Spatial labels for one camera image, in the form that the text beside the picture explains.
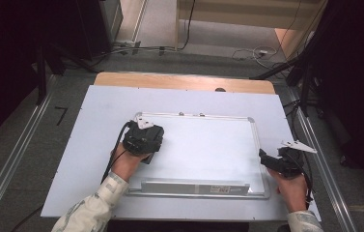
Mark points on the beige cabinet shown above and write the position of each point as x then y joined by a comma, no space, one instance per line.
244,13

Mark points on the metal floor rail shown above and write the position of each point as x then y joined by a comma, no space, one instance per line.
326,175
12,158

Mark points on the black whiteboard eraser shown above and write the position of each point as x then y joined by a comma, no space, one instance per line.
149,159

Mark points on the black metal stand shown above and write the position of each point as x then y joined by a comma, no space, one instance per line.
41,74
305,90

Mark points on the dark curtain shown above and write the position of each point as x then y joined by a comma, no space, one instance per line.
5,64
353,80

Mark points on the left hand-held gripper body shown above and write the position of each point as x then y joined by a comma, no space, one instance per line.
144,138

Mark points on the black cabinet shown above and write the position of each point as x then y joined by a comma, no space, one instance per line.
92,29

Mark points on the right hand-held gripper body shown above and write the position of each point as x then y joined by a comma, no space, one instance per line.
290,159

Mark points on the white table cover sheet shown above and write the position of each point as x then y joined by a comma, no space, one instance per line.
99,106

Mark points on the wooden box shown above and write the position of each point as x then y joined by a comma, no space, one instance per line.
285,38

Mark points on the person's right hand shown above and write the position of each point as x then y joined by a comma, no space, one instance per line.
292,191

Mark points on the person's left hand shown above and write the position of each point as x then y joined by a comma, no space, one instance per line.
126,166

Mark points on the white whiteboard with silver frame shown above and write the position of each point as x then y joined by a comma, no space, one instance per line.
208,151

